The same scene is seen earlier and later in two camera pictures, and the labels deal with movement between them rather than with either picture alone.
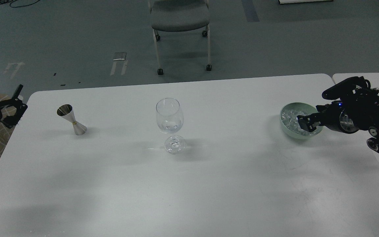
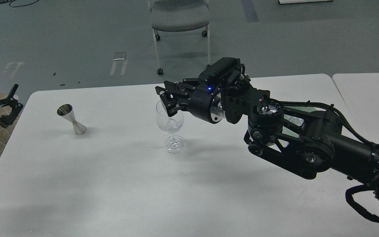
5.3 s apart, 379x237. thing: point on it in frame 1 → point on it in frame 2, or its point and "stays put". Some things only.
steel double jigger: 66,111 stays put
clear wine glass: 169,118 stays put
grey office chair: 178,15 stays put
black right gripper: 341,119 → 202,99
